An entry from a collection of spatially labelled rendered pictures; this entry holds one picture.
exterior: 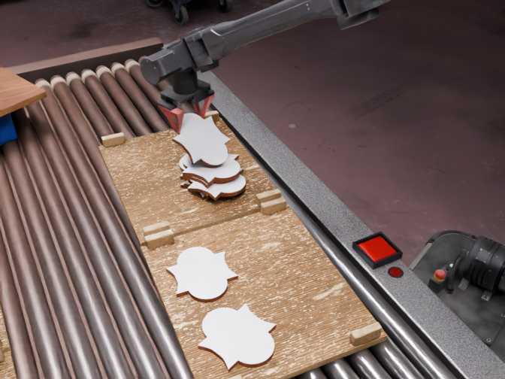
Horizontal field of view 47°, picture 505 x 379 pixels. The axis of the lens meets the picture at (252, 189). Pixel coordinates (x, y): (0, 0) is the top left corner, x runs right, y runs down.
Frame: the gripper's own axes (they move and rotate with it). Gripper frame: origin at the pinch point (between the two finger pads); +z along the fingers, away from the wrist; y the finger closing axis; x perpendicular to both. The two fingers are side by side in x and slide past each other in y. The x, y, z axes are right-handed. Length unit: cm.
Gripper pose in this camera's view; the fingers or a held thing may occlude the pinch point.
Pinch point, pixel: (188, 123)
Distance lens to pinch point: 139.3
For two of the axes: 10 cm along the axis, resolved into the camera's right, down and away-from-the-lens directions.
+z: 0.1, 7.9, 6.2
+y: 6.5, -4.8, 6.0
